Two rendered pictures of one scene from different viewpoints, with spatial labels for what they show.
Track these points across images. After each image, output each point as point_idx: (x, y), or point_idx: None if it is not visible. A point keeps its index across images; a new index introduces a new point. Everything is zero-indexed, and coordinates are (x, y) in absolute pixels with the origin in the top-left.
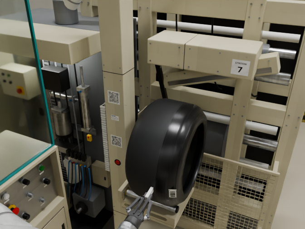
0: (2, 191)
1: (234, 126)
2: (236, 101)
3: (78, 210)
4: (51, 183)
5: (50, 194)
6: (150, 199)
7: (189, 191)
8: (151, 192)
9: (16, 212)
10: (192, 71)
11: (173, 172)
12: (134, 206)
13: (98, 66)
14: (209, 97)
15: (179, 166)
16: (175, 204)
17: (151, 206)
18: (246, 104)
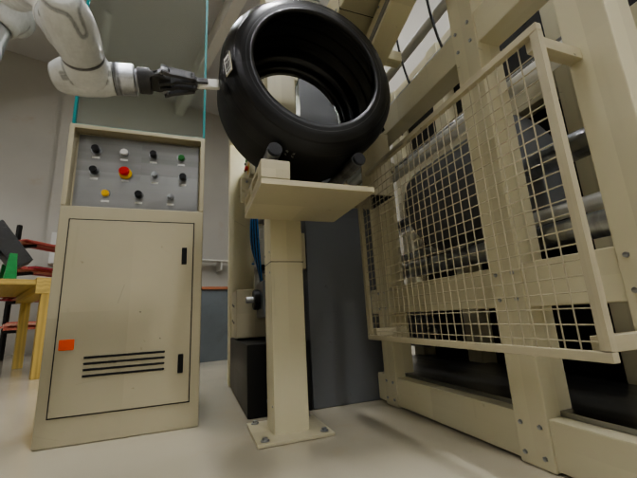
0: (124, 146)
1: (465, 70)
2: (455, 28)
3: (246, 297)
4: (191, 189)
5: (186, 202)
6: (199, 81)
7: (304, 120)
8: (212, 82)
9: (122, 170)
10: (371, 24)
11: (232, 33)
12: (176, 90)
13: (297, 102)
14: (425, 68)
15: (244, 24)
16: (255, 116)
17: (190, 78)
18: (468, 14)
